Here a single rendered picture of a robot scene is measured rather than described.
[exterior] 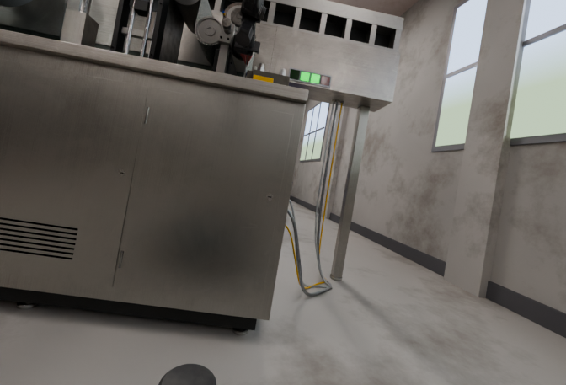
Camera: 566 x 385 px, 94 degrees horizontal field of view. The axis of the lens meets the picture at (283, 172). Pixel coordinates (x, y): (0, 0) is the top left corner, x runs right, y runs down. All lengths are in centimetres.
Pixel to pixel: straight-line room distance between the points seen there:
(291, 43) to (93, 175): 120
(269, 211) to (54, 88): 80
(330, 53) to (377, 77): 31
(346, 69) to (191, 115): 103
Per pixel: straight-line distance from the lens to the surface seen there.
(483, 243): 238
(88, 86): 110
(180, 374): 44
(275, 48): 166
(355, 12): 186
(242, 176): 90
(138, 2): 131
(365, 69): 173
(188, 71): 97
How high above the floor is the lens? 59
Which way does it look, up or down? 1 degrees up
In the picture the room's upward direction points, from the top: 10 degrees clockwise
